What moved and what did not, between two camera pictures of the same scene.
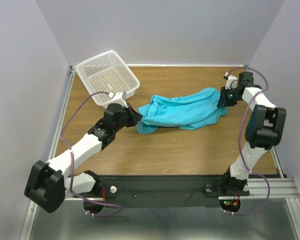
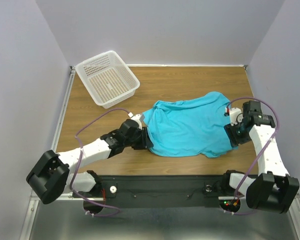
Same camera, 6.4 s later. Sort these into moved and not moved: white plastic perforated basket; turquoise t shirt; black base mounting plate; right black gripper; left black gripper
Moved: left black gripper; right black gripper; turquoise t shirt
Not moved: white plastic perforated basket; black base mounting plate
